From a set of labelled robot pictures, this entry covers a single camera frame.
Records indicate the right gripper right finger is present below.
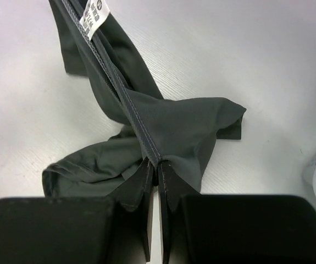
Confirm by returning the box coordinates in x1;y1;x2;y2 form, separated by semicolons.
157;162;316;263

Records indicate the grey t shirt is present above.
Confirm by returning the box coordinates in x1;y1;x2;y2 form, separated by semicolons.
42;1;246;197

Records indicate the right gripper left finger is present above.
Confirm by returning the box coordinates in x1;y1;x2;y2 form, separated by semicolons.
0;160;154;263

